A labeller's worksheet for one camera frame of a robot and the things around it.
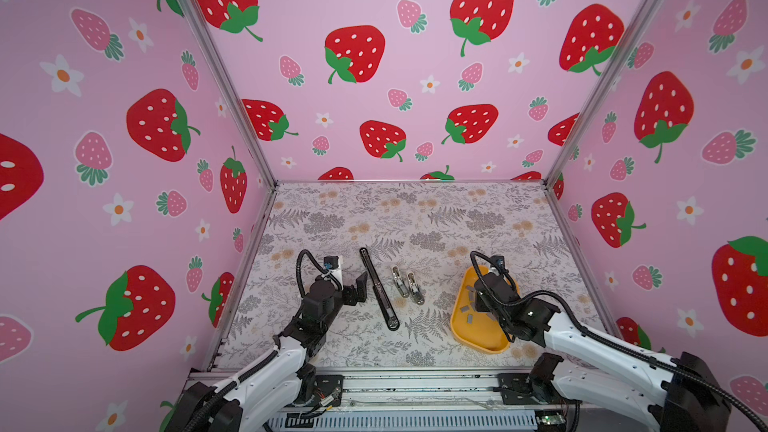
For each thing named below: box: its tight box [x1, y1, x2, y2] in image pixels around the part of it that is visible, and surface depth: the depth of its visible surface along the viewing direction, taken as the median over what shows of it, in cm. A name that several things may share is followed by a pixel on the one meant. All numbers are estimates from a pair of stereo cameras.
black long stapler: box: [360, 247, 400, 331], surface depth 92 cm
